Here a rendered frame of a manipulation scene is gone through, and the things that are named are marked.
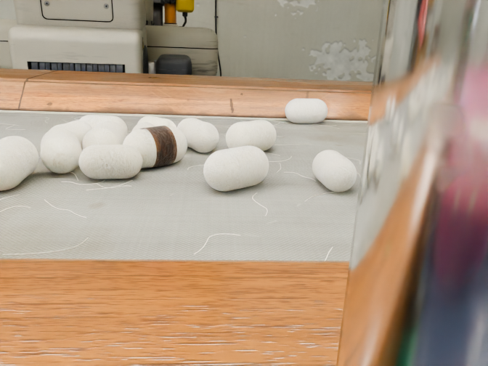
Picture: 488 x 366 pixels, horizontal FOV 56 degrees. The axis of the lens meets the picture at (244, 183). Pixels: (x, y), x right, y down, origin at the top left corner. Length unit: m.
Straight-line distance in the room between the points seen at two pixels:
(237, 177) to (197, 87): 0.22
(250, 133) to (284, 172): 0.04
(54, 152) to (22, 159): 0.02
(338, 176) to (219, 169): 0.06
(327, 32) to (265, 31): 0.31
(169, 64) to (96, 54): 0.18
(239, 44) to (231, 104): 1.90
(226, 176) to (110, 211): 0.05
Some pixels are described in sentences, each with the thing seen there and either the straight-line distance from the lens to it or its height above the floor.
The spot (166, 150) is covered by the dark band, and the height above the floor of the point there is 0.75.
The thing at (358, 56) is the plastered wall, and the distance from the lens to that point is 2.46.
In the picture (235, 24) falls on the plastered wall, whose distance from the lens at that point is 2.31.
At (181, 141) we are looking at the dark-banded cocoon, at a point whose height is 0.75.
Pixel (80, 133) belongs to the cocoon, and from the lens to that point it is 0.29.
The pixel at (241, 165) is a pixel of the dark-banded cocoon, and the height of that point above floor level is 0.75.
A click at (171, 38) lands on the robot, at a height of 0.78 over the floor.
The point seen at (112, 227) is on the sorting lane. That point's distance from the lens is 0.19.
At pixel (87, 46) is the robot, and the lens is 0.86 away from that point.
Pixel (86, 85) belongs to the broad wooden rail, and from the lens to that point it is 0.44.
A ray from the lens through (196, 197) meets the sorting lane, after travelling 0.21.
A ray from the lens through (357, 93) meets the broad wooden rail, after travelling 0.45.
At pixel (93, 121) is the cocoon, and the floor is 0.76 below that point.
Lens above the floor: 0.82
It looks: 19 degrees down
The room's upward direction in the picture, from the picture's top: 3 degrees clockwise
